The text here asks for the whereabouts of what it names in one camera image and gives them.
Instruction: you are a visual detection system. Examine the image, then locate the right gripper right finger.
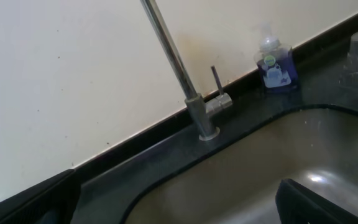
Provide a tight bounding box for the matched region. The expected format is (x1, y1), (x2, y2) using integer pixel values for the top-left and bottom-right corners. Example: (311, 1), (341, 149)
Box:
(275, 178), (358, 224)

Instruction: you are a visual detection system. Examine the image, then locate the steel tap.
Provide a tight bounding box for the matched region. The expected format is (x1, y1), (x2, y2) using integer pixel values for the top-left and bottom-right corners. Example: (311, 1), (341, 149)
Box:
(140, 0), (233, 141)

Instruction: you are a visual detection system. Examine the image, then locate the blue soap bottle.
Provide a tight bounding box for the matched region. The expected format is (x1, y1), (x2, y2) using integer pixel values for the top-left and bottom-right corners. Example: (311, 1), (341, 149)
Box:
(253, 21), (300, 93)

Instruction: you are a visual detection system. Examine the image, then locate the steel sink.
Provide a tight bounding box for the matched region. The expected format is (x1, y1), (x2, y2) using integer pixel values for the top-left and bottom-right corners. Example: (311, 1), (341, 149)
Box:
(121, 104), (358, 224)

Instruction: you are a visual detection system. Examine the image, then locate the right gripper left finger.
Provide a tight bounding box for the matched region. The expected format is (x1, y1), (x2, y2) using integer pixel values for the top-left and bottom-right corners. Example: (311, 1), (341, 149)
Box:
(0, 169), (81, 224)

